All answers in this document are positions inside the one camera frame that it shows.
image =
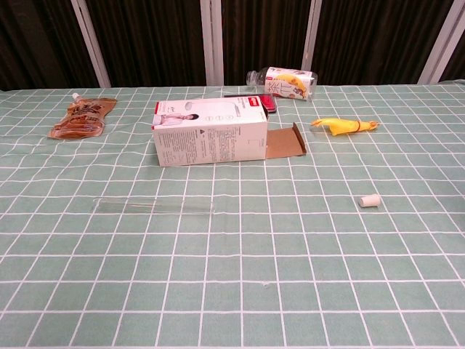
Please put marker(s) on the clear plastic tube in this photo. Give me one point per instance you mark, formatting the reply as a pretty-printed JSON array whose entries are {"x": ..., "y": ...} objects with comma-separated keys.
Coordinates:
[{"x": 152, "y": 205}]

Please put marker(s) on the white snack packet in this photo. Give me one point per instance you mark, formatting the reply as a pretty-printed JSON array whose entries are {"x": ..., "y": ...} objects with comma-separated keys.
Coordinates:
[{"x": 287, "y": 84}]

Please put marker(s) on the yellow rubber chicken toy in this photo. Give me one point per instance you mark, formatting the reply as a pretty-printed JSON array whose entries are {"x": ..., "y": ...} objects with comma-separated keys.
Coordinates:
[{"x": 341, "y": 126}]

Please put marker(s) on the dark pleated curtain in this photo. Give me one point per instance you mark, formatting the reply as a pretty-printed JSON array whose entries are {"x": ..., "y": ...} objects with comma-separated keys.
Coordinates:
[{"x": 156, "y": 40}]

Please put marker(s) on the red ink pad case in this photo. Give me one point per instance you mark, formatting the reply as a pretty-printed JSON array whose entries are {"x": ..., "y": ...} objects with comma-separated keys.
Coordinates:
[{"x": 271, "y": 103}]

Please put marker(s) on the white printed carton box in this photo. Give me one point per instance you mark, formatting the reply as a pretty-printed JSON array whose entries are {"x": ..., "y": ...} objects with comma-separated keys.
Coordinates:
[{"x": 203, "y": 138}]

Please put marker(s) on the green checked tablecloth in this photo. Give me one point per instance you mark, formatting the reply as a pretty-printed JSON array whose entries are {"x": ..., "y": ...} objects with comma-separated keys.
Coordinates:
[{"x": 232, "y": 254}]

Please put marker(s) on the white frame post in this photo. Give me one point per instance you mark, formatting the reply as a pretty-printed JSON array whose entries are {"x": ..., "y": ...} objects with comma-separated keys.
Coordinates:
[
  {"x": 211, "y": 40},
  {"x": 91, "y": 40},
  {"x": 441, "y": 40},
  {"x": 311, "y": 32}
]

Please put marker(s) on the brown sauce spout pouch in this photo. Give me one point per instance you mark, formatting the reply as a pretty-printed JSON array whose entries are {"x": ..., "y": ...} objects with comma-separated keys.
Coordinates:
[{"x": 80, "y": 120}]

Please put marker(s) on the small pale pink block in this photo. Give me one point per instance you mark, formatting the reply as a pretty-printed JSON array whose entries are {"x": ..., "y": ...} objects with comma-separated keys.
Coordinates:
[{"x": 368, "y": 201}]

